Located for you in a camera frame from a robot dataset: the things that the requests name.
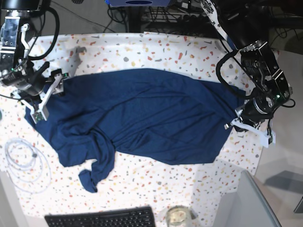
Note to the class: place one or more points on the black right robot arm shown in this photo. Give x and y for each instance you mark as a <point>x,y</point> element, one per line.
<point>16,64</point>

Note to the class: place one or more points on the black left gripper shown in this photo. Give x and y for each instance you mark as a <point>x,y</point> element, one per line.
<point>255,111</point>

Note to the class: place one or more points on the blue box with oval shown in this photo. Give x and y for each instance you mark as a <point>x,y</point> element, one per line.
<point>139,3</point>

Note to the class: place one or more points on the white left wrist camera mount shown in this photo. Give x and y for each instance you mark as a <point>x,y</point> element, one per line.
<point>264,130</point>

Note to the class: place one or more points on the black power strip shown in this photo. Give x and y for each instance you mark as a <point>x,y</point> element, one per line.
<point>167,17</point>

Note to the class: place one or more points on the black computer keyboard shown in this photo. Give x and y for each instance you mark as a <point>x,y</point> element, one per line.
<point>134,217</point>

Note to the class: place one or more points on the clear glass jar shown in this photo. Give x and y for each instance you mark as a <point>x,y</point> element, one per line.
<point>178,216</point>

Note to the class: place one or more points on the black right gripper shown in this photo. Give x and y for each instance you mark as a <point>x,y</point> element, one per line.
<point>33,85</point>

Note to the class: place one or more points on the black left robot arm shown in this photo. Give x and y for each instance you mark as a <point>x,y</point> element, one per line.
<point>245,26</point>

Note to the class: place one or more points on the dark blue t-shirt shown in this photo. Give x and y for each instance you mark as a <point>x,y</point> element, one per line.
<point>166,116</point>

